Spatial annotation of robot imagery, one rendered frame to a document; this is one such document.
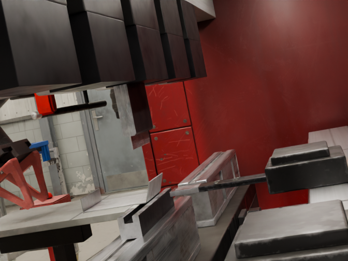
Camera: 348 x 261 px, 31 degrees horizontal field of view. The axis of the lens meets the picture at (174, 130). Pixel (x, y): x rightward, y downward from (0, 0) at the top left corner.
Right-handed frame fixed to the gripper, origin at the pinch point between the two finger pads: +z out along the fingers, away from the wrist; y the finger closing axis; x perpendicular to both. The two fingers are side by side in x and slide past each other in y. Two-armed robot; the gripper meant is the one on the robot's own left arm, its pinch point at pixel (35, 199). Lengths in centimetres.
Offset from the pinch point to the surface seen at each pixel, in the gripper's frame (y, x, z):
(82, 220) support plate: -7.9, -7.7, 7.6
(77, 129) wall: 736, 265, -127
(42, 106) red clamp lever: -15.0, -16.8, -6.6
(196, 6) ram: 56, -34, -16
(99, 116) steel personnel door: 723, 224, -117
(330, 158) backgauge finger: -3.6, -39.6, 22.6
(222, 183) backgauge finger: 0.4, -25.0, 16.5
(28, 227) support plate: -8.0, -0.5, 3.4
